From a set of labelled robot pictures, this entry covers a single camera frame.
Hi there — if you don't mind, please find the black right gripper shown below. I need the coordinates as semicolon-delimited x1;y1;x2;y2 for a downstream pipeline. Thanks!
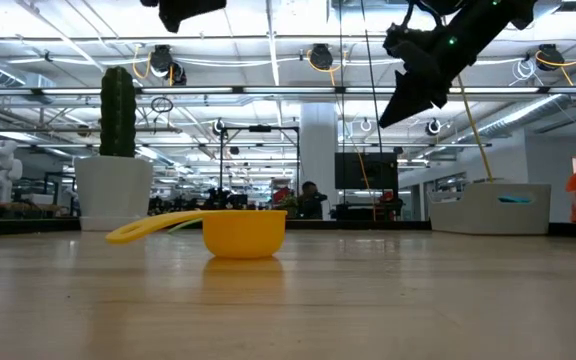
378;23;472;129

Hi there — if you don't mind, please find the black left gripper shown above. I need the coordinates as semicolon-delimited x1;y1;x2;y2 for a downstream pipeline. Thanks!
157;0;228;35

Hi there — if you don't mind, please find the green measuring cup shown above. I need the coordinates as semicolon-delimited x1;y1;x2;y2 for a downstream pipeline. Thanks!
166;216;205;235

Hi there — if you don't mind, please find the yellow measuring cup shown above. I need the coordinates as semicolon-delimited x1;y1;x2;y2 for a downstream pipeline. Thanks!
104;208;289;260

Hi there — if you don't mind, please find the grey plastic basket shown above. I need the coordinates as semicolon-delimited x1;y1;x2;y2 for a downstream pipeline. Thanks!
427;181;553;237

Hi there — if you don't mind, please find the white building column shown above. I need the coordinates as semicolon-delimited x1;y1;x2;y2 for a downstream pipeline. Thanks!
299;102;340;221

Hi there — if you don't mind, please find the green cactus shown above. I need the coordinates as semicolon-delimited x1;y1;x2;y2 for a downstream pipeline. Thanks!
98;65;138;159

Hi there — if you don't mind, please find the white hexagonal plant pot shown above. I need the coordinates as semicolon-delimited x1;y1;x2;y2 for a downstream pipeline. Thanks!
73;155;155;233

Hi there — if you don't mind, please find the white humanoid robot figure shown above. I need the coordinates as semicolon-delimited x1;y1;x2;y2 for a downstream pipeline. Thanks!
0;139;24;201

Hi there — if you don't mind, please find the black hanging cable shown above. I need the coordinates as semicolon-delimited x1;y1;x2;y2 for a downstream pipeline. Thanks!
359;0;387;156

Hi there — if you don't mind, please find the yellow hanging cable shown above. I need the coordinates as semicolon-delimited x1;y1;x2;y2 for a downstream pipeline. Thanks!
456;74;496;184

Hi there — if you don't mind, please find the black wall screen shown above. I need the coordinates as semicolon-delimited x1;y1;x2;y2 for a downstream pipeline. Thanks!
333;151;400;191

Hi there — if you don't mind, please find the black gantry frame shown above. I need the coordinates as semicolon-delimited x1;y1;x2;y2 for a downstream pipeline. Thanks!
218;124;302;201

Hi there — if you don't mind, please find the black aluminium table frame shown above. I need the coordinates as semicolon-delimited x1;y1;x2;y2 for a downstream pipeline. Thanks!
0;217;576;239

